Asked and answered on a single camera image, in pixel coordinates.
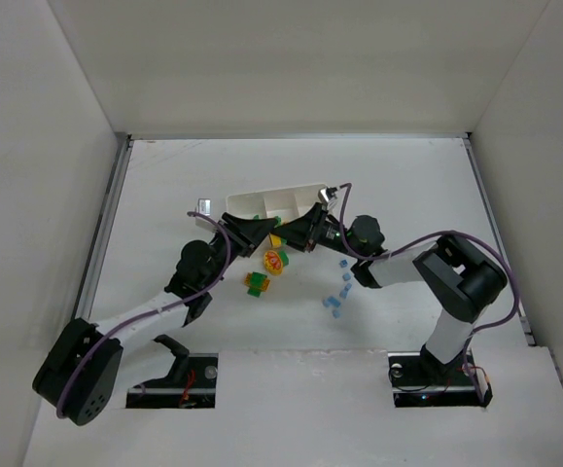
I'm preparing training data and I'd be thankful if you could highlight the white three-compartment container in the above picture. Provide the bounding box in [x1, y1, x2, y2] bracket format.
[225, 183, 327, 224]

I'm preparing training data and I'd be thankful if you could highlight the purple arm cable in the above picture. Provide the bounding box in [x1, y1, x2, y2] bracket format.
[55, 209, 233, 420]
[329, 182, 520, 390]

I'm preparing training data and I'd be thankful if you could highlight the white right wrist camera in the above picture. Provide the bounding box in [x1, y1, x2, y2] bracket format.
[318, 186, 338, 211]

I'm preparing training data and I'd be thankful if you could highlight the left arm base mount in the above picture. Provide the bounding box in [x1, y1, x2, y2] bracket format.
[125, 335, 219, 410]

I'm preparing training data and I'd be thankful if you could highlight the green yellow lego block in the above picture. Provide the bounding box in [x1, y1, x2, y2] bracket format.
[252, 214, 285, 249]

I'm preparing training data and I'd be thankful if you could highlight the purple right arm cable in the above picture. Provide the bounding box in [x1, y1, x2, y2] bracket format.
[329, 182, 520, 390]

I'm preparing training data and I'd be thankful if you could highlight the green yellow lego stack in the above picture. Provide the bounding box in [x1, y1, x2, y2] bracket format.
[244, 271, 270, 298]

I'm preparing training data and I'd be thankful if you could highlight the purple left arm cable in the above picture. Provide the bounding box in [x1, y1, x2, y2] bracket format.
[55, 209, 233, 420]

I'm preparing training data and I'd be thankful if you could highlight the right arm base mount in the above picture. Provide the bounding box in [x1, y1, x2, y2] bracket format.
[388, 352, 493, 408]

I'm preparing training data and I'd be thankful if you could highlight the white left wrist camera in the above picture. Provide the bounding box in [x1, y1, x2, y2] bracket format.
[195, 198, 212, 217]

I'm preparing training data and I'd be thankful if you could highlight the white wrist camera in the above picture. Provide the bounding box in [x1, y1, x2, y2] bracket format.
[318, 186, 338, 211]
[195, 198, 212, 217]

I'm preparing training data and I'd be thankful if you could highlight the yellow oval printed lego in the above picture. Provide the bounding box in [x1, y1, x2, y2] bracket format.
[264, 250, 289, 276]

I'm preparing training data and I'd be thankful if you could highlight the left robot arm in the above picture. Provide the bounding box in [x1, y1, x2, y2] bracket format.
[31, 211, 277, 426]

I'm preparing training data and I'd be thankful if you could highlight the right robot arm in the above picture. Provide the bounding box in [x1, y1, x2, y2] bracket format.
[273, 202, 510, 376]

